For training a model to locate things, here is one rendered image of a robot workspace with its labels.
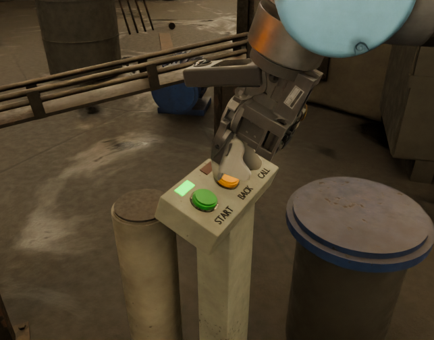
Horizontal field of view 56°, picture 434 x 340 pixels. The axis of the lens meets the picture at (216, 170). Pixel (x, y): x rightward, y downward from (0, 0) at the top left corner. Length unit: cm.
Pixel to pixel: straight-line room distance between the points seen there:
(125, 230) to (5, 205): 118
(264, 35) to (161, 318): 65
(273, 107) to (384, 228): 50
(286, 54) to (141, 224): 43
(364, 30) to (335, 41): 2
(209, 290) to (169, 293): 11
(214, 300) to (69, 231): 93
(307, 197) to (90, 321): 72
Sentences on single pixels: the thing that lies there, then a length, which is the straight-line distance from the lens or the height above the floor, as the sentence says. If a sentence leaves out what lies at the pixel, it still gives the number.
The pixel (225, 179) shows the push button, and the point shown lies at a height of 61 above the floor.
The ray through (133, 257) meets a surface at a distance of 80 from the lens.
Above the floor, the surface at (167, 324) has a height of 24.
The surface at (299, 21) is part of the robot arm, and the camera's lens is 30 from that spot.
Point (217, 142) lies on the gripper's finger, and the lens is 52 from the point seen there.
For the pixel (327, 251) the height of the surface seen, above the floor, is 42.
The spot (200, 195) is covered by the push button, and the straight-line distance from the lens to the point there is 63.
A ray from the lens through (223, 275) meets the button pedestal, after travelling 75.
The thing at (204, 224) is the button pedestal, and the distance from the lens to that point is 61.
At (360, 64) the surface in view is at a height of 33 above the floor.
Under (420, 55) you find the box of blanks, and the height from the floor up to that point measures 57.
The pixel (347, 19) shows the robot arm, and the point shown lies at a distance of 30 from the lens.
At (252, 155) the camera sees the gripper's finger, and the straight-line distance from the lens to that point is 58.
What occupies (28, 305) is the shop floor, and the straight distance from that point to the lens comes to 141.
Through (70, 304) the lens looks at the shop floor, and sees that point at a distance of 136.
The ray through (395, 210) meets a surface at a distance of 100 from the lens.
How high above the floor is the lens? 96
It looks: 30 degrees down
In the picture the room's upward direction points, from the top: straight up
